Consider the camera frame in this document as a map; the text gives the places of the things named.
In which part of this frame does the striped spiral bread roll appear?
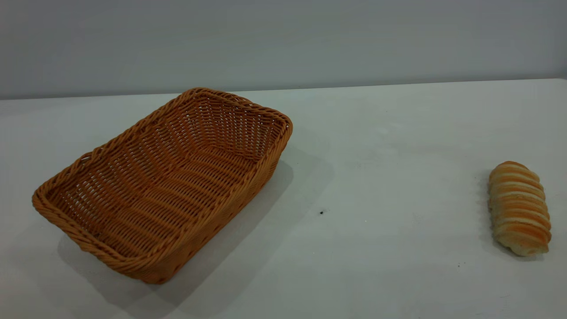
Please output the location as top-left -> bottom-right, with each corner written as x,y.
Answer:
488,161 -> 552,257

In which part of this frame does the orange woven wicker basket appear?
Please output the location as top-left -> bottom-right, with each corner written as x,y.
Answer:
32,87 -> 293,284

